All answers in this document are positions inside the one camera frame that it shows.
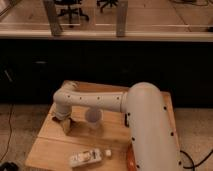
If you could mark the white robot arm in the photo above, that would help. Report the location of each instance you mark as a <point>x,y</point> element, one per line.
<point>152,136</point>

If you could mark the left grey metal post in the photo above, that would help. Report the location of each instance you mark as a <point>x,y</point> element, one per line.
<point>50,9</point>

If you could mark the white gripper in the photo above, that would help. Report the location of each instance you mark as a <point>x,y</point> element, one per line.
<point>61,112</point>

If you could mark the left office chair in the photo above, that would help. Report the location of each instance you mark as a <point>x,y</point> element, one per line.
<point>67,10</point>

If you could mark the grey metal post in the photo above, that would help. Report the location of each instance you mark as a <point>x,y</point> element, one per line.
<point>50,9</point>
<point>121,18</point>

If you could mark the right office chair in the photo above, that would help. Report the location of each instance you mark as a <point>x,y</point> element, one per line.
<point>106,2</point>

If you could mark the black object bottom left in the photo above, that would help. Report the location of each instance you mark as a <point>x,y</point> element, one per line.
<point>9,166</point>

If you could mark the orange plate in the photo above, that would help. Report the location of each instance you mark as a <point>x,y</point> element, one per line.
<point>129,159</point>

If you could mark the office chair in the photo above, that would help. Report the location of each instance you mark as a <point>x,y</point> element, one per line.
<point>106,2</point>
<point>67,10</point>

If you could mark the black rectangular block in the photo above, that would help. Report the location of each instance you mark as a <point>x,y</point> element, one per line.
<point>126,122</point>

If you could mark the right grey metal post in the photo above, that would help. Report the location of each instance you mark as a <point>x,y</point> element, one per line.
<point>121,18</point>

